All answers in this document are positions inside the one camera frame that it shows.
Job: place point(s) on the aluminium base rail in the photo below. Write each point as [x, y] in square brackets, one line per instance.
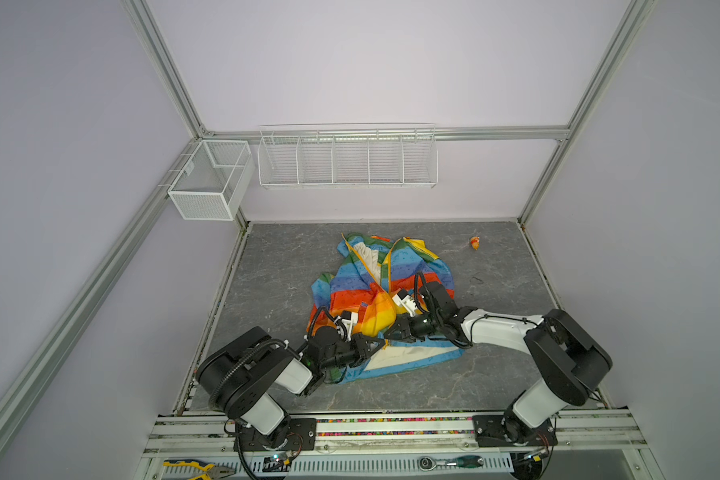
[389, 445]

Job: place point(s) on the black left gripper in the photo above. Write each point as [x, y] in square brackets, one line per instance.
[359, 342]

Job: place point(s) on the green handled ratchet wrench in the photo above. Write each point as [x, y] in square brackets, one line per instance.
[428, 463]

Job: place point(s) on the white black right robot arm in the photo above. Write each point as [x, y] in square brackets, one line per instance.
[570, 362]

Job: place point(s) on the small white mesh basket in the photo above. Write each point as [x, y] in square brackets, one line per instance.
[212, 182]

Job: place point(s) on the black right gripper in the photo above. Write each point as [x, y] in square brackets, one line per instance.
[406, 333]

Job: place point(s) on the yellow handled pliers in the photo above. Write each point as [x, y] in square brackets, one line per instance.
[201, 470]

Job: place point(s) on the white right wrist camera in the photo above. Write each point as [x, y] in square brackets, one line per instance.
[405, 303]

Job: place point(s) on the multicolour patchwork jacket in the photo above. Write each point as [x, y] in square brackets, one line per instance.
[372, 271]

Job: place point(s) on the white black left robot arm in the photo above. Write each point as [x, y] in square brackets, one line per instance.
[238, 377]

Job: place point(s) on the green circuit board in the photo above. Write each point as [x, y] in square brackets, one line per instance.
[276, 464]

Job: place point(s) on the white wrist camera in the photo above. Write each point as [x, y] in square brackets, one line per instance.
[348, 321]
[405, 303]

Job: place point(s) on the long white wire basket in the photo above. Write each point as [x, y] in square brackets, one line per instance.
[371, 155]

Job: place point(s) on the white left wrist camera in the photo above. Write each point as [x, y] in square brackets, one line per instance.
[348, 321]

